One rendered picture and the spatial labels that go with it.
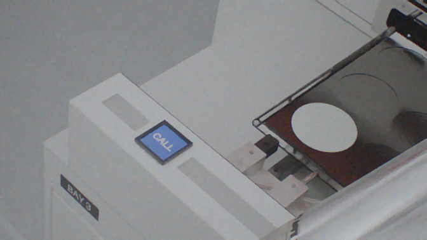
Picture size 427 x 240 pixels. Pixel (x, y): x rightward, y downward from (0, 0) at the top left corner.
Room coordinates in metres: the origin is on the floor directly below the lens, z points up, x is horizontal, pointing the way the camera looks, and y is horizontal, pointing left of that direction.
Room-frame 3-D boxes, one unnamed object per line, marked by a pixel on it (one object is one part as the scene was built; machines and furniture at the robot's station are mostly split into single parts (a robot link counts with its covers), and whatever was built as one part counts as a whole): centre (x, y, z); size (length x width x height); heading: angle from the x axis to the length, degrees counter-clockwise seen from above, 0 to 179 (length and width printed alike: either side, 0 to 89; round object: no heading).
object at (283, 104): (1.03, -0.17, 0.90); 0.37 x 0.01 x 0.01; 144
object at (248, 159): (0.79, -0.05, 0.89); 0.08 x 0.03 x 0.03; 144
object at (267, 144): (0.84, -0.08, 0.90); 0.04 x 0.02 x 0.03; 144
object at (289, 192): (0.74, -0.11, 0.89); 0.08 x 0.03 x 0.03; 144
